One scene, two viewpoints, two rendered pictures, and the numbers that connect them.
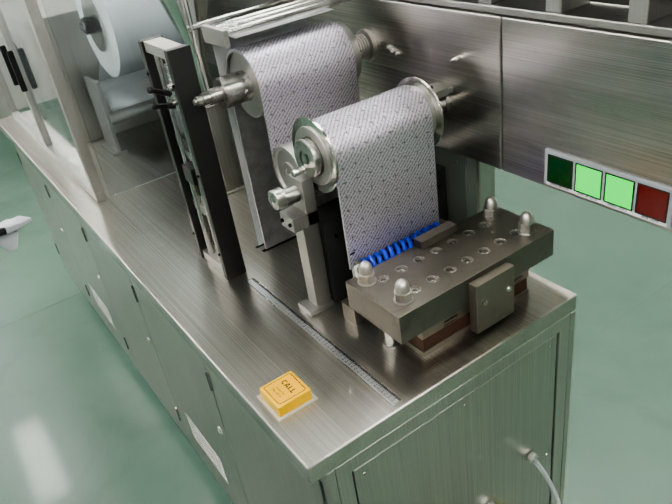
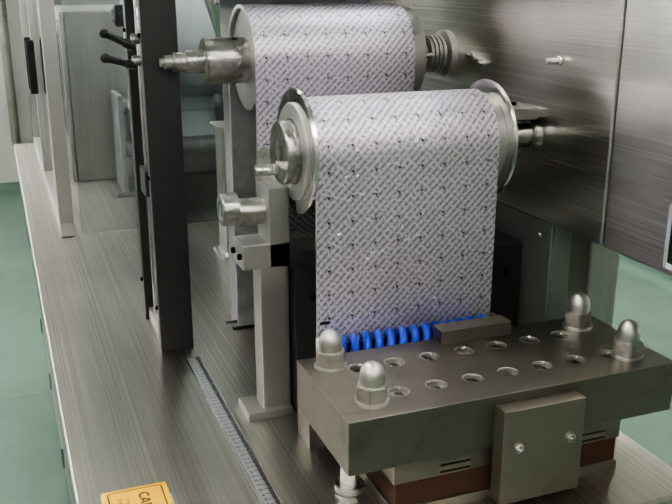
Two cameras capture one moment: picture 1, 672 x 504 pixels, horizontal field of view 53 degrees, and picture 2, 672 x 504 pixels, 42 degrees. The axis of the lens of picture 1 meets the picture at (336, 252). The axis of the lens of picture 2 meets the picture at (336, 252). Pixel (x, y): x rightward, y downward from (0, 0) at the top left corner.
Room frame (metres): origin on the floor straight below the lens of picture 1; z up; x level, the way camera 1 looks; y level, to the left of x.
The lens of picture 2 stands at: (0.16, -0.20, 1.45)
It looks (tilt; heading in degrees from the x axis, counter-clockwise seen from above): 17 degrees down; 9
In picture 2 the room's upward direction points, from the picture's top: straight up
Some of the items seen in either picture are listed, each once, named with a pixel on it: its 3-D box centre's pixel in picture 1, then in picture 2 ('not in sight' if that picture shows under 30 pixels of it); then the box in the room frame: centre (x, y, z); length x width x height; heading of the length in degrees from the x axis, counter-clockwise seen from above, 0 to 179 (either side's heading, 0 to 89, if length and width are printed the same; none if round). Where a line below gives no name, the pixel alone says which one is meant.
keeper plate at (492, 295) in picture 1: (493, 298); (538, 448); (1.02, -0.28, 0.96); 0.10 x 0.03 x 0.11; 120
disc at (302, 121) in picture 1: (314, 155); (296, 151); (1.16, 0.01, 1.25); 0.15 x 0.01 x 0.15; 30
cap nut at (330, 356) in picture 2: (365, 271); (330, 347); (1.05, -0.05, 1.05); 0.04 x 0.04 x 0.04
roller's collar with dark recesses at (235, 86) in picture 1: (233, 89); (224, 60); (1.37, 0.16, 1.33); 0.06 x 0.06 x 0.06; 30
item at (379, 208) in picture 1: (391, 206); (407, 265); (1.17, -0.12, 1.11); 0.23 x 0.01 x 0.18; 120
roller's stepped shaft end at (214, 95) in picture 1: (207, 98); (181, 62); (1.34, 0.21, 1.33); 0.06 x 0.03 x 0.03; 120
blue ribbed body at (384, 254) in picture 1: (403, 246); (416, 337); (1.15, -0.14, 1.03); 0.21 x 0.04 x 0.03; 120
